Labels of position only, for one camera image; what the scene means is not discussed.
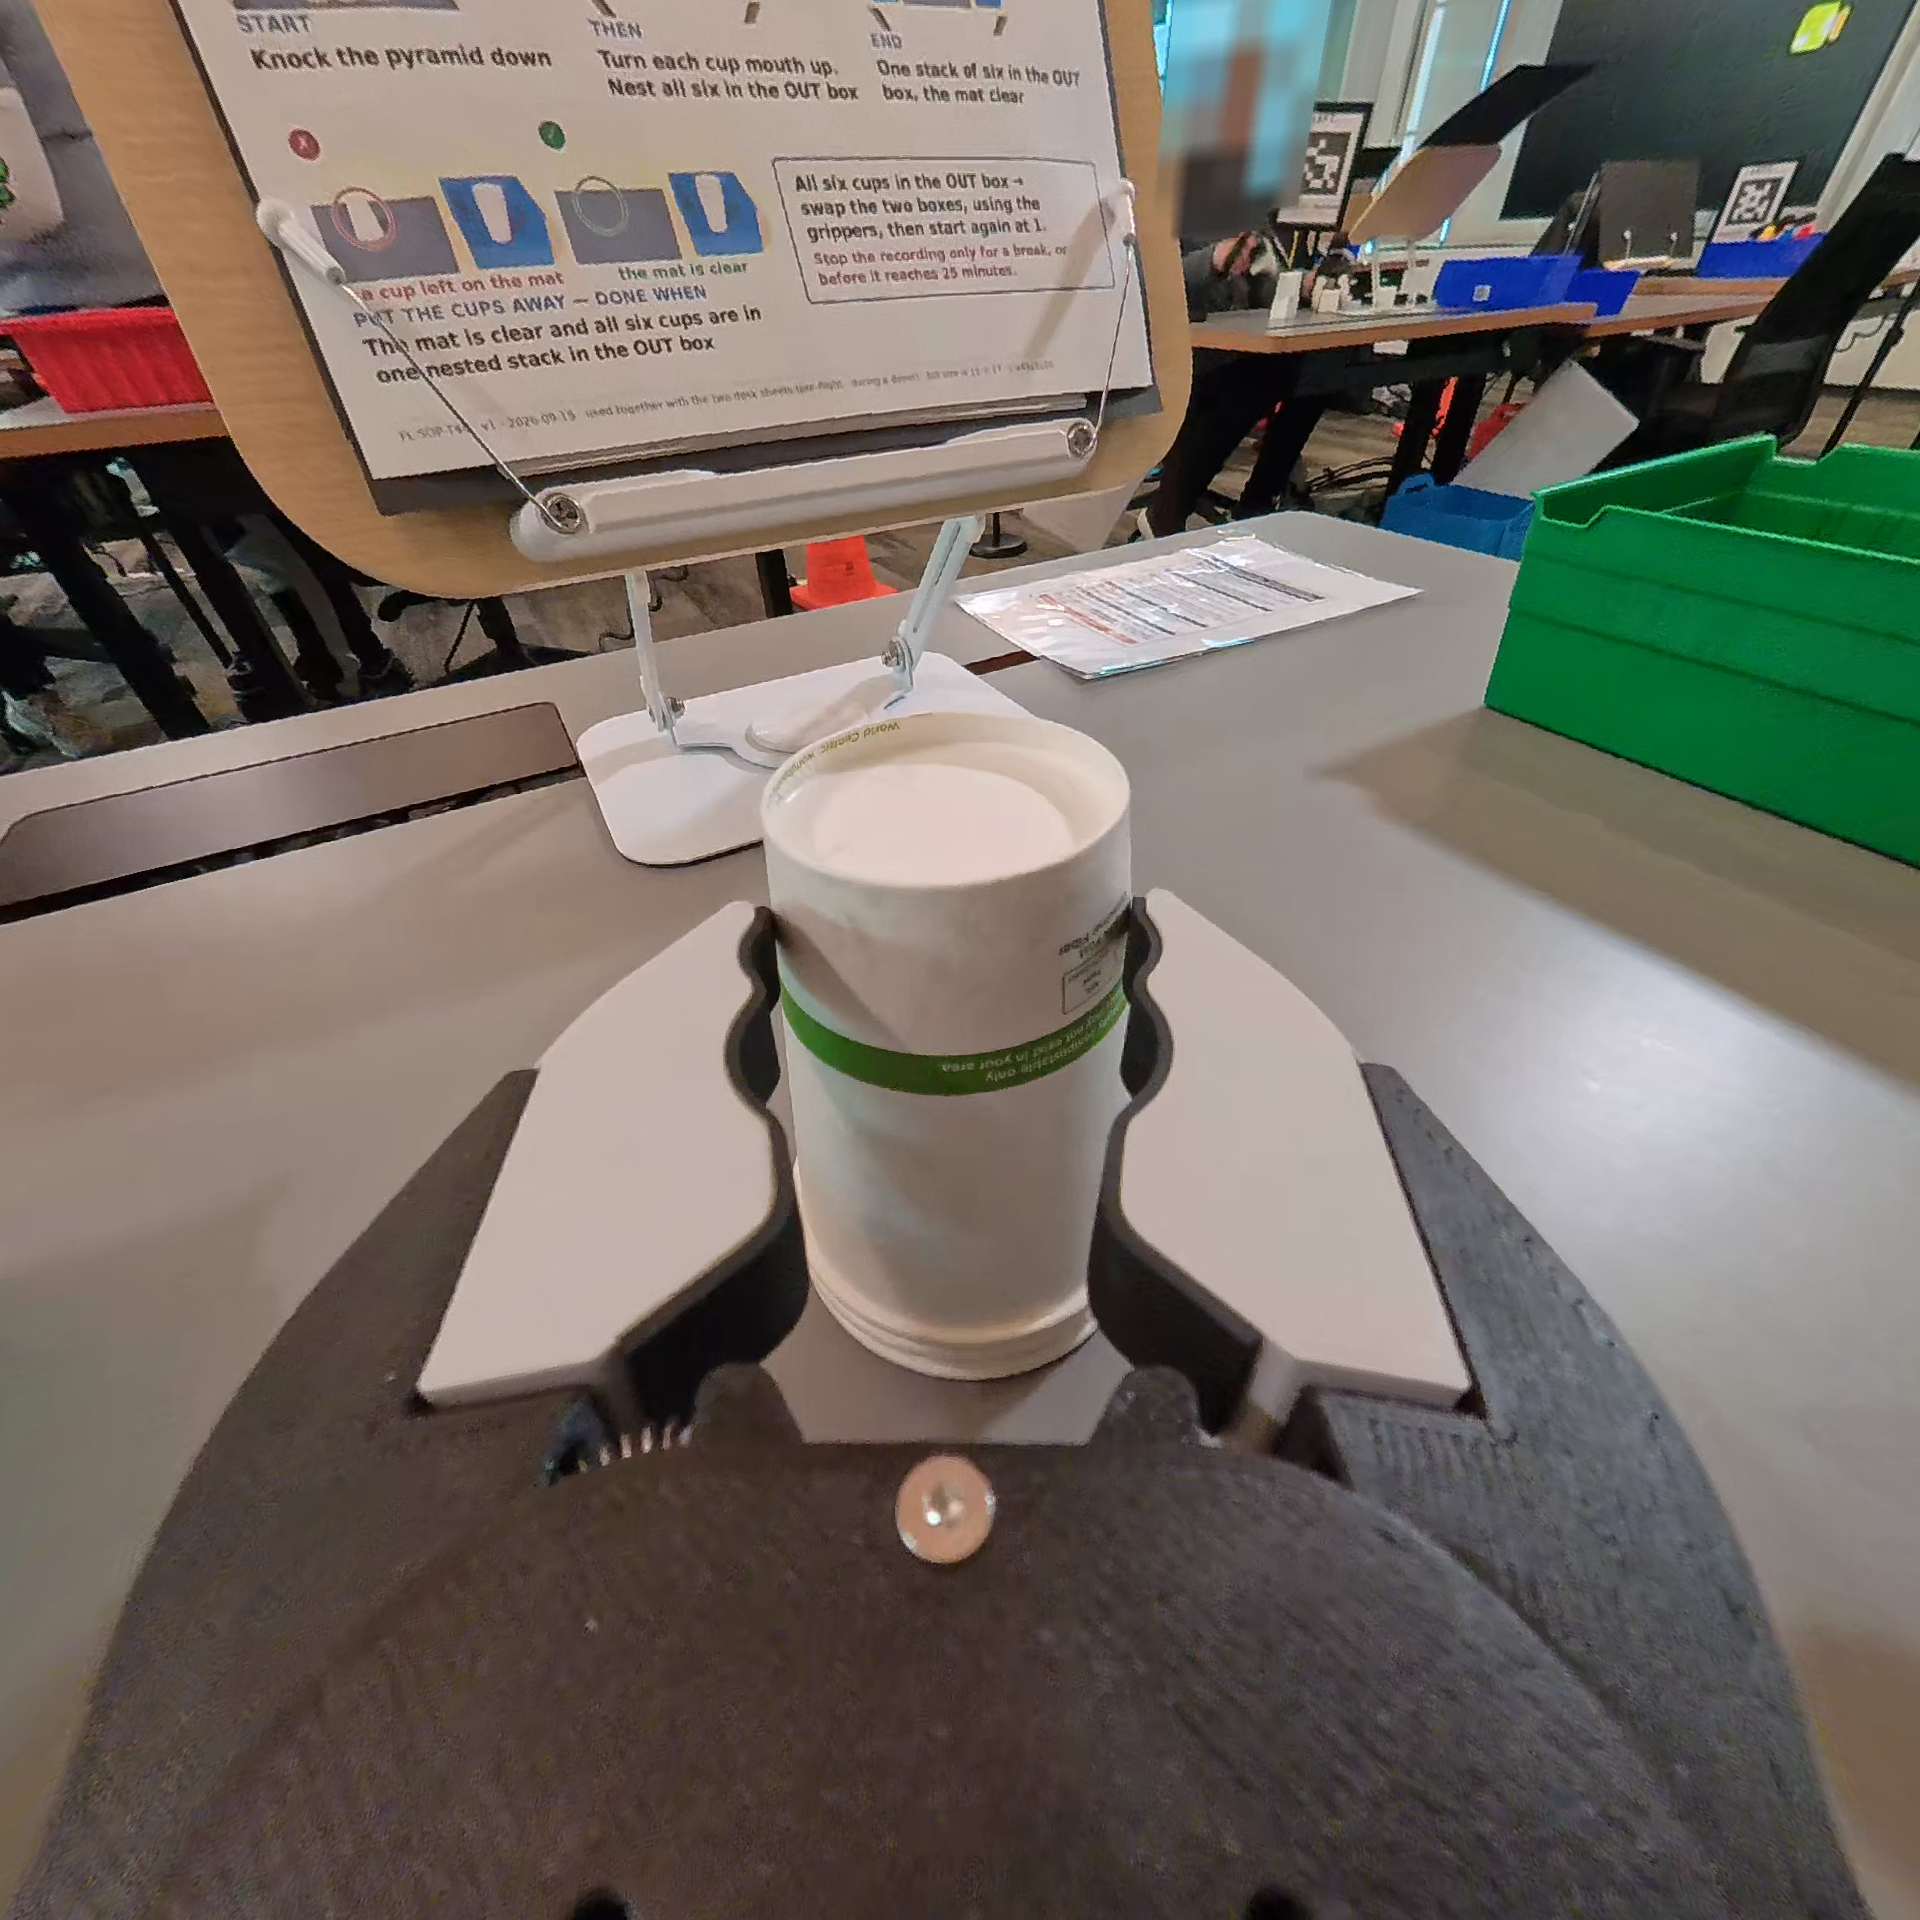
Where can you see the small blue bin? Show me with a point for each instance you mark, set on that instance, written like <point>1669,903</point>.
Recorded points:
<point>1507,284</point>
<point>1612,295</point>

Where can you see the orange traffic cone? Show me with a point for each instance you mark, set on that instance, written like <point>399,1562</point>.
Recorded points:
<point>840,571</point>

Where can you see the black office chair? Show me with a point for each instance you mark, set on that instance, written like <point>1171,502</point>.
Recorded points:
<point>1800,331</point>

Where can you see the tan document stand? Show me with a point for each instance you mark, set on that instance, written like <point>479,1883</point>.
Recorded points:
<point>1425,189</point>

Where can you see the wooden background table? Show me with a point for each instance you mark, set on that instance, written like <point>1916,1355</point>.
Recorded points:
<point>89,429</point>

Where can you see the printed instruction sheet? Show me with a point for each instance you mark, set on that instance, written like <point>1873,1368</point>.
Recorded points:
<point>674,302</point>

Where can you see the grey desk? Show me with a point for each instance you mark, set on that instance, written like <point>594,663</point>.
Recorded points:
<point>1499,976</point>

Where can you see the green plastic bin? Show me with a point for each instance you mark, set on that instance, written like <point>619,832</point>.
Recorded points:
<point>1680,675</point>

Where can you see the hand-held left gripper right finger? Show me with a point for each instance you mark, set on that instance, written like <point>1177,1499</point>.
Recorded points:
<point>1290,1202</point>

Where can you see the laminated paper sheet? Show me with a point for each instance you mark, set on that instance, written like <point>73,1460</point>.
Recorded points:
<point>1170,601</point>

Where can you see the wooden work table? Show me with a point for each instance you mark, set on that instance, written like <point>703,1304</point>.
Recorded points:
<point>1395,324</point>

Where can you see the black white marker sign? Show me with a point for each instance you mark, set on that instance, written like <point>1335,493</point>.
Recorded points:
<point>1758,200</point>
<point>1337,158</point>

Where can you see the black computer monitor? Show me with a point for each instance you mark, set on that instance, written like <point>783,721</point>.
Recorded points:
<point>1680,91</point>

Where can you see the red plastic bin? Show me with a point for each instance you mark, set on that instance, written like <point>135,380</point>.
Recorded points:
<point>106,362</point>

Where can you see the grey leaning board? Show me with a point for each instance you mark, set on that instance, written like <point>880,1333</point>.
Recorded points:
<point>1559,429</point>

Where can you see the black desk panel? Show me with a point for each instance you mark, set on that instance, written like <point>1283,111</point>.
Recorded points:
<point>301,796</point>

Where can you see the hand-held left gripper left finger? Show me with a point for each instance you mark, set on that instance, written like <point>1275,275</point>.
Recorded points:
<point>599,1202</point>

